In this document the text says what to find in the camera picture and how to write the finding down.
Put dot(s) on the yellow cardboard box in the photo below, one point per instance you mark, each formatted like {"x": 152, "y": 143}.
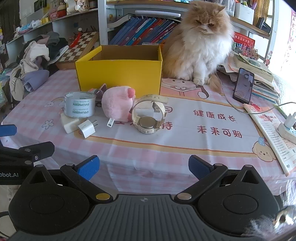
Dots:
{"x": 120, "y": 74}

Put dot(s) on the pile of clothes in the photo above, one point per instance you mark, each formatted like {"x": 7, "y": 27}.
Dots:
{"x": 34, "y": 55}

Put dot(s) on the white wristwatch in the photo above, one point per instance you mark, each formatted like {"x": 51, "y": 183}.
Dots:
{"x": 148, "y": 124}

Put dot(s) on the clear tape roll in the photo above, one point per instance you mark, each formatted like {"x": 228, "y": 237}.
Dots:
{"x": 79, "y": 105}

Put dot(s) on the large white charger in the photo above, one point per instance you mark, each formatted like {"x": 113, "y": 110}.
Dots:
{"x": 68, "y": 125}

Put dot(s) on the purple toy truck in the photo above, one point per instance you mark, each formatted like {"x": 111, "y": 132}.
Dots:
{"x": 102, "y": 90}

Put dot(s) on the red plastic toy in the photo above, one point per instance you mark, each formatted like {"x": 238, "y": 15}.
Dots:
{"x": 74, "y": 40}

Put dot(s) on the row of colourful books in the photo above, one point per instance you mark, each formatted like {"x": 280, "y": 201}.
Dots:
{"x": 143, "y": 30}

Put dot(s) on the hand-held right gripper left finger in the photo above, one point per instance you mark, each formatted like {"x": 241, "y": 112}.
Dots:
{"x": 89, "y": 165}

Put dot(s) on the white plug adapter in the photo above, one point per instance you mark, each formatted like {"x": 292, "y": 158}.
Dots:
{"x": 290, "y": 120}

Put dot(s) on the fluffy grey charm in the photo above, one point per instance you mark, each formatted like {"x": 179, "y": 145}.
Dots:
{"x": 266, "y": 226}

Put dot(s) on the fluffy orange white cat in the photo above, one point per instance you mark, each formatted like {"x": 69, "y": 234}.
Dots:
{"x": 203, "y": 51}

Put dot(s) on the wooden chessboard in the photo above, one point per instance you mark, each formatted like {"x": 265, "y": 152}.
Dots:
{"x": 78, "y": 48}

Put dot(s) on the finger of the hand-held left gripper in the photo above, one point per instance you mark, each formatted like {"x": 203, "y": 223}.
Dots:
{"x": 8, "y": 130}
{"x": 39, "y": 149}

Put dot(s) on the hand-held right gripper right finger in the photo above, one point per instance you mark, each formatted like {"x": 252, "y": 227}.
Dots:
{"x": 196, "y": 165}

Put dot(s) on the black smartphone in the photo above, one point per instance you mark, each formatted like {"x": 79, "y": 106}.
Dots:
{"x": 242, "y": 85}

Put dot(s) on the small white charger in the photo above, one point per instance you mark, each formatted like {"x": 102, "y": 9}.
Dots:
{"x": 86, "y": 128}

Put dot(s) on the white printed booklet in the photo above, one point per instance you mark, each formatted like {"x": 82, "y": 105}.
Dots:
{"x": 272, "y": 136}

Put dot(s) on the pink plush toy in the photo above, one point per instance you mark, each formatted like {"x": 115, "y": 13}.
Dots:
{"x": 115, "y": 104}

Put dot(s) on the white shelf cabinet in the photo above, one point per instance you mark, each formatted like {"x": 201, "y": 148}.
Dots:
{"x": 62, "y": 26}

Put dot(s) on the white bookshelf frame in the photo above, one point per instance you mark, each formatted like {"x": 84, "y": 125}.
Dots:
{"x": 103, "y": 23}

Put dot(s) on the red printed box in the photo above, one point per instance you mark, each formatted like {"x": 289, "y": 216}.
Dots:
{"x": 244, "y": 39}

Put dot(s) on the stack of books and papers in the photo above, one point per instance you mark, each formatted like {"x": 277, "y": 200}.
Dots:
{"x": 259, "y": 71}

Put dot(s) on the white ceramic figurine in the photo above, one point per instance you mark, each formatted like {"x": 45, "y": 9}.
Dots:
{"x": 78, "y": 5}

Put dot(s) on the white pen holder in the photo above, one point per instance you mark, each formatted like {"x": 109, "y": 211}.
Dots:
{"x": 244, "y": 14}

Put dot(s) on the white power strip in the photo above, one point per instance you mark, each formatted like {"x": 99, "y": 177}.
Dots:
{"x": 286, "y": 133}

